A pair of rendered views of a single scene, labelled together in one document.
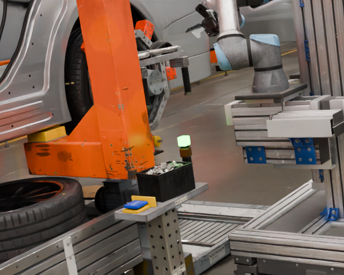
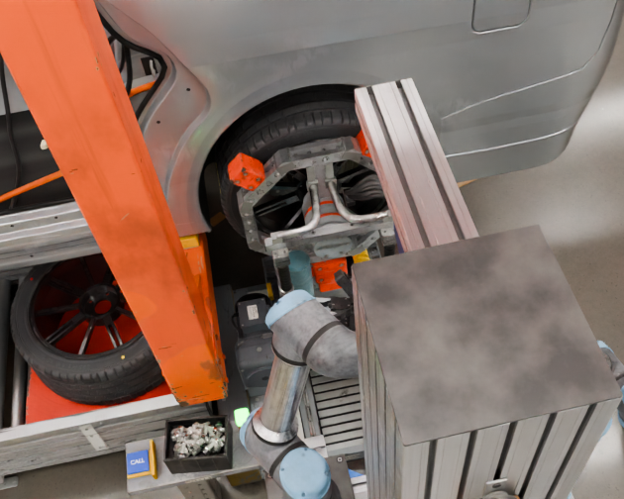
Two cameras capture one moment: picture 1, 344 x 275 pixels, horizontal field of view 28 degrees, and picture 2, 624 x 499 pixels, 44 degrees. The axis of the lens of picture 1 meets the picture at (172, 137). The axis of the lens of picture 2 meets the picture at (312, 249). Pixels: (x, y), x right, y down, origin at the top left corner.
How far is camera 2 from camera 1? 305 cm
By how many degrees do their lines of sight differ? 56
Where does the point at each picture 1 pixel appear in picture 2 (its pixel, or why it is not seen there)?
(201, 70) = (528, 159)
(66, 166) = not seen: hidden behind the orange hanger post
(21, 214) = (53, 373)
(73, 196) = (130, 366)
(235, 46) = (259, 451)
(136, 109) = (187, 360)
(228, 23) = (265, 418)
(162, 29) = (444, 115)
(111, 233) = (161, 418)
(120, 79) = (155, 342)
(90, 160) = not seen: hidden behind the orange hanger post
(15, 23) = not seen: outside the picture
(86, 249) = (119, 428)
